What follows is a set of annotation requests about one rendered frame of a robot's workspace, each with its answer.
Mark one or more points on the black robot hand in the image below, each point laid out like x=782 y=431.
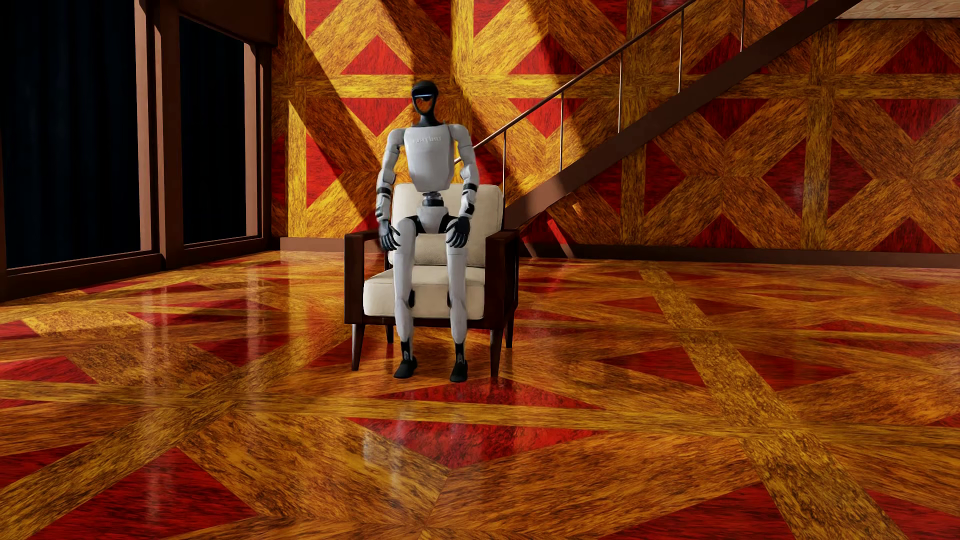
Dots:
x=457 y=232
x=388 y=237

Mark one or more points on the cream seat cushion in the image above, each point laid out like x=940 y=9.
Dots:
x=431 y=292

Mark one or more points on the cream back cushion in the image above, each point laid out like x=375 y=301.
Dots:
x=486 y=214

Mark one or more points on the white right robot leg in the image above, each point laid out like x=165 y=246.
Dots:
x=403 y=289

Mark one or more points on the white robot leg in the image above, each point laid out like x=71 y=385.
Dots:
x=457 y=292
x=403 y=289

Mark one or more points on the white left robot leg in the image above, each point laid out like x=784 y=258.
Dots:
x=457 y=292

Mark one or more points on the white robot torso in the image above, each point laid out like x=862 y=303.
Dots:
x=430 y=159

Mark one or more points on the black robot head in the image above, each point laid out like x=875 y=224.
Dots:
x=424 y=97

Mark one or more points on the metal stair handrail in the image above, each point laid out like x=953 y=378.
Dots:
x=570 y=86

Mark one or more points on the dark framed narrow window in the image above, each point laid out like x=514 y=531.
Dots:
x=214 y=135

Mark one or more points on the dark wooden staircase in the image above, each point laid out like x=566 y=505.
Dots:
x=660 y=112

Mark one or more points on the dark framed tall window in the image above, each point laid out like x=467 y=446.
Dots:
x=71 y=135

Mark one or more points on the dark wooden armchair frame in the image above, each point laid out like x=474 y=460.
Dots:
x=501 y=277

